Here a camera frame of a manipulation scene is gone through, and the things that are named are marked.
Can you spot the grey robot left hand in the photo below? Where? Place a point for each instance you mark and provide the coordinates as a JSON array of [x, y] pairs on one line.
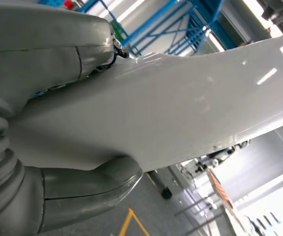
[[32, 49]]

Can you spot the blue metal shelf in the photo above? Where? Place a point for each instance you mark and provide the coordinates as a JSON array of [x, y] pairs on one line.
[[217, 31]]

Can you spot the green plastic crate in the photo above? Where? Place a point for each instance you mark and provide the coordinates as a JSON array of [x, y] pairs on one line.
[[115, 32]]

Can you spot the yellow floor tape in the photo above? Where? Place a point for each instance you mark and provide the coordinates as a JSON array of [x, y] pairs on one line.
[[131, 211]]

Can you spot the table leg with black foot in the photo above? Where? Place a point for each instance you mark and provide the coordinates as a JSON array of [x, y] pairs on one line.
[[166, 193]]

